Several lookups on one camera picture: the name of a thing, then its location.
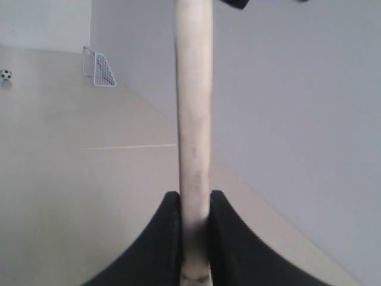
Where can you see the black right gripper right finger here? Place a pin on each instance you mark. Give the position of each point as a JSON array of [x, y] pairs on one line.
[[238, 256]]

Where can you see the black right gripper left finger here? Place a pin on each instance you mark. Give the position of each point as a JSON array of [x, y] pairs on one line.
[[155, 256]]

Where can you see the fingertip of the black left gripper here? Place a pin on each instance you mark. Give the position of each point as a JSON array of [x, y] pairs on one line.
[[237, 4]]

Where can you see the white wooden paint brush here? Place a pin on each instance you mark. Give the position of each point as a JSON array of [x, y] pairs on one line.
[[193, 35]]

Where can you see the small white goal net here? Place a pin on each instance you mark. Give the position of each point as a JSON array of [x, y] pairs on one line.
[[95, 65]]

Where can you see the small soccer ball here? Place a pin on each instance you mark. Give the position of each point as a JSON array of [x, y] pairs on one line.
[[6, 74]]

